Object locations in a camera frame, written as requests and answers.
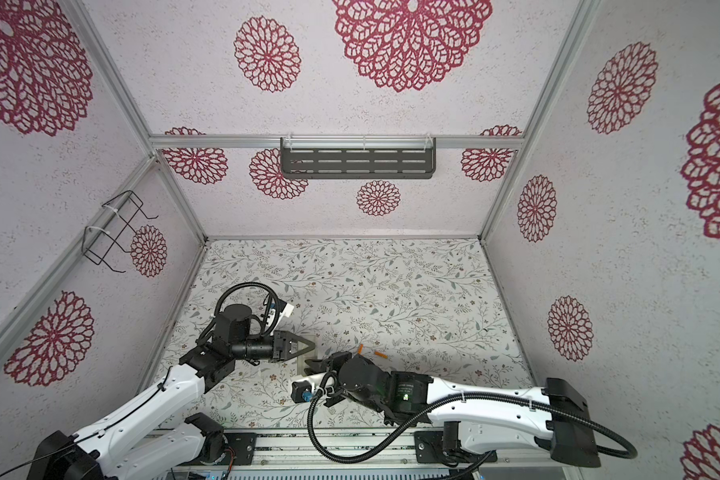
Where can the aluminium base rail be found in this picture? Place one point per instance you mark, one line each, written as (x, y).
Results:
(414, 450)

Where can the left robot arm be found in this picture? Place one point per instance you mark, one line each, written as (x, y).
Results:
(115, 447)

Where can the black wire wall basket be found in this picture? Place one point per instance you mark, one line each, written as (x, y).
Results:
(102, 237)

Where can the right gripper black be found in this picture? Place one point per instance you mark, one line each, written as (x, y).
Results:
(321, 362)

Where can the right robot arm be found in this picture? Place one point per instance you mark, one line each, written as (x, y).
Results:
(473, 420)

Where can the white remote control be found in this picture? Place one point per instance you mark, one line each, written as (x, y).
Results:
(304, 363)

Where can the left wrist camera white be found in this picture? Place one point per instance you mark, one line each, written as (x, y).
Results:
(275, 310)

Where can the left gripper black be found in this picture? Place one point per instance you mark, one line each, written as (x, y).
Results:
(283, 345)

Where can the dark grey wall shelf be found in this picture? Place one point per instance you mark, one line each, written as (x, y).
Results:
(360, 161)

